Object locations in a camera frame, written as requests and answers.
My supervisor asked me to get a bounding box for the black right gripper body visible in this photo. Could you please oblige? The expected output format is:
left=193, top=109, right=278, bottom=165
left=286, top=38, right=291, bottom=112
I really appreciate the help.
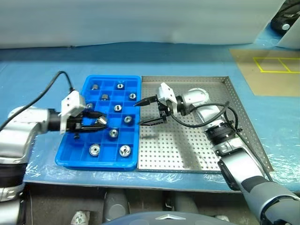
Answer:
left=157, top=100, right=177, bottom=123

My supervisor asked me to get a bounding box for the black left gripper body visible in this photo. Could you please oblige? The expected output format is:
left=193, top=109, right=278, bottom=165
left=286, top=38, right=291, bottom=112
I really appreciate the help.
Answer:
left=67, top=116, right=83, bottom=139

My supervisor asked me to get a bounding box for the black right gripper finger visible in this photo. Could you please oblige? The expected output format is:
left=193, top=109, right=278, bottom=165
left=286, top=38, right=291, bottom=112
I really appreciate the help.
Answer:
left=138, top=116, right=168, bottom=127
left=133, top=94, right=159, bottom=107

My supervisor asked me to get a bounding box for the white foam board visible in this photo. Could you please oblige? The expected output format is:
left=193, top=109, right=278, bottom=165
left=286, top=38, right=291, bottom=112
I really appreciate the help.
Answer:
left=277, top=14, right=300, bottom=49

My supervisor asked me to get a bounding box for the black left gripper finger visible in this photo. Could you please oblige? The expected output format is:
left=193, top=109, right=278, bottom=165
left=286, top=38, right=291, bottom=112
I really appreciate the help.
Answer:
left=82, top=112, right=104, bottom=119
left=80, top=125, right=106, bottom=133

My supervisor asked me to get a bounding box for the black device with white button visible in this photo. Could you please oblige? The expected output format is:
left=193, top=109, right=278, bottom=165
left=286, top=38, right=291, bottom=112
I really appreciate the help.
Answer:
left=270, top=0, right=300, bottom=36

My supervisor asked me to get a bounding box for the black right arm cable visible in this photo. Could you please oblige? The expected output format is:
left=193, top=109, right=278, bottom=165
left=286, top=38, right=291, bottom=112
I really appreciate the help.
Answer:
left=170, top=101, right=243, bottom=136

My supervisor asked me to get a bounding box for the white backdrop board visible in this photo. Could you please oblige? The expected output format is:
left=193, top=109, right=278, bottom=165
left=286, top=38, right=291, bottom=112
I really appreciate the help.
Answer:
left=0, top=0, right=288, bottom=50

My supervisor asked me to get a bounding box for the brown mat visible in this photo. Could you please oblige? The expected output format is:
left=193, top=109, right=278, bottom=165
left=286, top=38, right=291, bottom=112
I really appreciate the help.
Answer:
left=229, top=48, right=300, bottom=97

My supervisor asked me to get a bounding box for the blue plastic table cover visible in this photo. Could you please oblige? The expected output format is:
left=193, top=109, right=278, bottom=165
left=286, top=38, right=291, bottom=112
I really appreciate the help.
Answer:
left=0, top=23, right=300, bottom=193

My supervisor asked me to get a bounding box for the dark grey shape silver emblem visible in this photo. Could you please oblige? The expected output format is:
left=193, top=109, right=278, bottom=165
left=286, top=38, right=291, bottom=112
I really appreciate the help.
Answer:
left=100, top=210, right=225, bottom=225

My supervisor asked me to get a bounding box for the blue plastic compartment tray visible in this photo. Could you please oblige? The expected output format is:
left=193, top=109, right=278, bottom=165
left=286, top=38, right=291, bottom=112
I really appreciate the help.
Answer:
left=54, top=75, right=142, bottom=171

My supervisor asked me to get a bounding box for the metal roller with pin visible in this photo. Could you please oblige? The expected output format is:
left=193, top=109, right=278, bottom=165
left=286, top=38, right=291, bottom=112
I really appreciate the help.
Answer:
left=119, top=144, right=131, bottom=157

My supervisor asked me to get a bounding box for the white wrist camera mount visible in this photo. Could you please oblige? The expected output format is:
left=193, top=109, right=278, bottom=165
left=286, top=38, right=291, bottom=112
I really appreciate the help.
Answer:
left=60, top=91, right=86, bottom=135
left=156, top=82, right=178, bottom=111

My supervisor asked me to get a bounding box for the perforated steel tray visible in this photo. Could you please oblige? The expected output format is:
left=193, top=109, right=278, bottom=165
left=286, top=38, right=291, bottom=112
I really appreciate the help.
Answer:
left=137, top=75, right=274, bottom=174

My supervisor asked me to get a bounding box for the yellow tape rectangle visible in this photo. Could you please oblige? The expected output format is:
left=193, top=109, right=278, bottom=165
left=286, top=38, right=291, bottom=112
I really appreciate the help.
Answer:
left=253, top=57, right=300, bottom=73

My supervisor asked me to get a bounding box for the grey rounded cylinder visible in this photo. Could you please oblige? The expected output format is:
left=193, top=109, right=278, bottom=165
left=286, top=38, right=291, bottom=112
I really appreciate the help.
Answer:
left=103, top=189, right=131, bottom=222
left=172, top=193, right=200, bottom=214

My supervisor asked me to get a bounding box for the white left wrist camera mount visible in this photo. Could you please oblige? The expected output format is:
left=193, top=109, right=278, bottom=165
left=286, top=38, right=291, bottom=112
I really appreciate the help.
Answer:
left=60, top=91, right=86, bottom=135

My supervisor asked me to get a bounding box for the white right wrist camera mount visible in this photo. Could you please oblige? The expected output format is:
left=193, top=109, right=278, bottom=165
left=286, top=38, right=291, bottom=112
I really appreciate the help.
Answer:
left=156, top=82, right=178, bottom=111

